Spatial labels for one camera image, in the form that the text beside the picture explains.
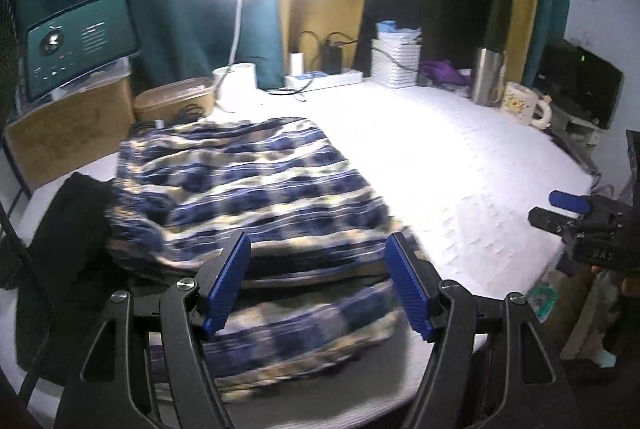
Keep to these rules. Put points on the white charger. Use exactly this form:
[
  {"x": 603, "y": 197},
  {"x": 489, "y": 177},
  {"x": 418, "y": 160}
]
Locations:
[{"x": 296, "y": 63}]

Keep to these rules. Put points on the white power strip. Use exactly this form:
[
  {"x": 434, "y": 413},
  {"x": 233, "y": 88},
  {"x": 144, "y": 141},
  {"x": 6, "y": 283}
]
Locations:
[{"x": 325, "y": 80}]

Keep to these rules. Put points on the brown oval lidded box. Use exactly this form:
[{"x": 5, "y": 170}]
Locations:
[{"x": 170, "y": 101}]

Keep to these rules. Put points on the purple cloth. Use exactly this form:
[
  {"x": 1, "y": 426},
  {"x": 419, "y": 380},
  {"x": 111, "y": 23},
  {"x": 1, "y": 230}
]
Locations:
[{"x": 445, "y": 71}]

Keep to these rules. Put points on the black charger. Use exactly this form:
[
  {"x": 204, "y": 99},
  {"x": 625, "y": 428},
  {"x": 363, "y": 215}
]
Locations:
[{"x": 332, "y": 56}]

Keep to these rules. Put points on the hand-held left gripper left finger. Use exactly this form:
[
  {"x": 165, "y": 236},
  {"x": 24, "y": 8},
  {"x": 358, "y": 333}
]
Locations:
[{"x": 227, "y": 284}]

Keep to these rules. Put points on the steel tumbler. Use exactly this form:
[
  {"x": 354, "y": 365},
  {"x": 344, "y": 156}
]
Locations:
[{"x": 487, "y": 76}]

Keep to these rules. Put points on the cream bear mug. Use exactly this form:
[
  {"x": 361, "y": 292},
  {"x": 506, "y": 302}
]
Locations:
[{"x": 520, "y": 101}]

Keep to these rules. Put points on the plaid pants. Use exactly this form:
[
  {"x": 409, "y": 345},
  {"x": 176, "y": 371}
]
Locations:
[{"x": 250, "y": 199}]

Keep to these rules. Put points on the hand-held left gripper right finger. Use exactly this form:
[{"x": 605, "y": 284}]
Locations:
[{"x": 410, "y": 289}]

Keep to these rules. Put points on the cardboard box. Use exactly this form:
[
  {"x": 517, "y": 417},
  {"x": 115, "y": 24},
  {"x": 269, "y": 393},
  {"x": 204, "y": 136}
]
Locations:
[{"x": 70, "y": 134}]

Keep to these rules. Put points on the white textured table cover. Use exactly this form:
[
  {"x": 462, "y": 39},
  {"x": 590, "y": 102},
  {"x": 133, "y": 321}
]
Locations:
[{"x": 450, "y": 169}]

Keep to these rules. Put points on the grey computer desk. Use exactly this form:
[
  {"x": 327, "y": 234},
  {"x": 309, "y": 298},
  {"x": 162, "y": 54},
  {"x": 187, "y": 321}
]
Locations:
[{"x": 582, "y": 129}]

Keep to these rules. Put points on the black cloth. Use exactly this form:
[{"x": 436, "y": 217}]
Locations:
[{"x": 70, "y": 229}]

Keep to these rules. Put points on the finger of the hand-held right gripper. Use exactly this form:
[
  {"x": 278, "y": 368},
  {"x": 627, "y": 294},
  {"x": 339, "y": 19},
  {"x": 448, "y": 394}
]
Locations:
[
  {"x": 570, "y": 200},
  {"x": 550, "y": 219}
]

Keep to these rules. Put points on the blue plastic bag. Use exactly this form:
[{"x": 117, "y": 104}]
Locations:
[{"x": 395, "y": 30}]

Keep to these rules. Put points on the white plastic basket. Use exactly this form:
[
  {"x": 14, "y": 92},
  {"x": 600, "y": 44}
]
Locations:
[{"x": 395, "y": 64}]

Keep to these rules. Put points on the black monitor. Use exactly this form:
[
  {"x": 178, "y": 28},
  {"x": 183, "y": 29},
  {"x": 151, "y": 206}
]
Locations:
[{"x": 585, "y": 89}]

